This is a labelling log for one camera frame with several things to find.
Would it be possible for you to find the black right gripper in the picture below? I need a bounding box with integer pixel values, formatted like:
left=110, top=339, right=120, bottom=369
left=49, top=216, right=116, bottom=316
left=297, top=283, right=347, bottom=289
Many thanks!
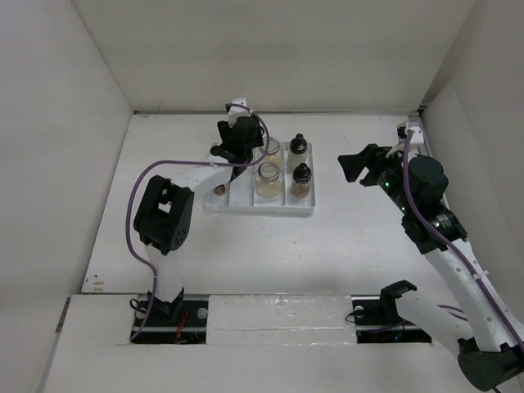
left=337, top=142, right=415, bottom=215

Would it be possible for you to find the round glass jar silver lid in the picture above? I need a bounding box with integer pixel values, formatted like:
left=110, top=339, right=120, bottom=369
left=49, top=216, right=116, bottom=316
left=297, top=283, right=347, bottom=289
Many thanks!
left=259, top=137, right=283, bottom=168

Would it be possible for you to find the black-cap bottle white powder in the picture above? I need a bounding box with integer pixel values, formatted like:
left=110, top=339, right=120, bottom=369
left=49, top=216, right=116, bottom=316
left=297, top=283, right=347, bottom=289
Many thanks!
left=287, top=133, right=309, bottom=169

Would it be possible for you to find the black-cap bottle tan powder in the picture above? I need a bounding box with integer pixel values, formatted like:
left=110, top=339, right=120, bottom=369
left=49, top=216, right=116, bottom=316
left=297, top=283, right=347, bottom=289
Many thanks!
left=291, top=163, right=312, bottom=198

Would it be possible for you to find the small brown spice jar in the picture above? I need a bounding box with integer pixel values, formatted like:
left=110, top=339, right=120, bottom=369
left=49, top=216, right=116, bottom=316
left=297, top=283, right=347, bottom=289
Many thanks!
left=214, top=185, right=226, bottom=196

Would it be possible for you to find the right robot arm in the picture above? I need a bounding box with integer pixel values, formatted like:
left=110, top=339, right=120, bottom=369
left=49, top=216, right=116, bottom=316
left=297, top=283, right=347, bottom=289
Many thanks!
left=337, top=144, right=523, bottom=391

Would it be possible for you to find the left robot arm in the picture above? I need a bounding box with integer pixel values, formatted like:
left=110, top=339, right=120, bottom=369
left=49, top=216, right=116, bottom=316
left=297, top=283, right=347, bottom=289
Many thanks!
left=124, top=112, right=268, bottom=325

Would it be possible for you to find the white divided organizer tray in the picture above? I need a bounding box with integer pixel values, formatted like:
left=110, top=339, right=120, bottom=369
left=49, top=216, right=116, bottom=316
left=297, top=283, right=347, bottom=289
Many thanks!
left=204, top=142, right=316, bottom=216

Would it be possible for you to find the white foam front block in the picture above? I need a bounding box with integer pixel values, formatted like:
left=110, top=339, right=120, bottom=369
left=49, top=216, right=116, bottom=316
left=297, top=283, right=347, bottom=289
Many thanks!
left=206, top=295, right=356, bottom=346

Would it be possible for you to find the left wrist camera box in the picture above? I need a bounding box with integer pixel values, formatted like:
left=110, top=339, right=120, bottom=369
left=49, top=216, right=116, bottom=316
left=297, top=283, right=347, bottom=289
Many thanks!
left=226, top=97, right=251, bottom=127

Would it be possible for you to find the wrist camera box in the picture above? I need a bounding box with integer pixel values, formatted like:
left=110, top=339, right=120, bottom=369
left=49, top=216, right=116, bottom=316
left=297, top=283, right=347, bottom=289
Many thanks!
left=226, top=97, right=251, bottom=127
left=397, top=120, right=425, bottom=150

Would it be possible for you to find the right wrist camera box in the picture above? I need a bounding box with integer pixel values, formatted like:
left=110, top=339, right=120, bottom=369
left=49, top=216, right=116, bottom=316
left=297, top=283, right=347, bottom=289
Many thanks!
left=397, top=120, right=425, bottom=150

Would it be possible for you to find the aluminium rail right side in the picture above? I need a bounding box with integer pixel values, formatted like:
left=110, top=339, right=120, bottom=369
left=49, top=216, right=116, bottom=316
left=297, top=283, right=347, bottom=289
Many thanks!
left=408, top=111, right=449, bottom=209

